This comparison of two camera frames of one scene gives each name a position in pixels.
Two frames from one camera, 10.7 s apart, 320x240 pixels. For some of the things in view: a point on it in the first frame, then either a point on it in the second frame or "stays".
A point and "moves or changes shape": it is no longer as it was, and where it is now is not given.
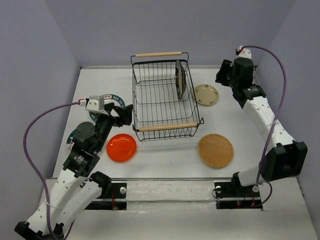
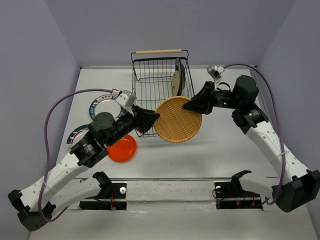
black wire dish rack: x=164 y=100 stays
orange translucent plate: x=121 y=147 stays
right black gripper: x=225 y=65 → x=200 y=102
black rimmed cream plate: x=180 y=80 stays
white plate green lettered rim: x=109 y=99 stays
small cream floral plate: x=206 y=94 moves or changes shape
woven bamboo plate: x=216 y=150 → x=175 y=123
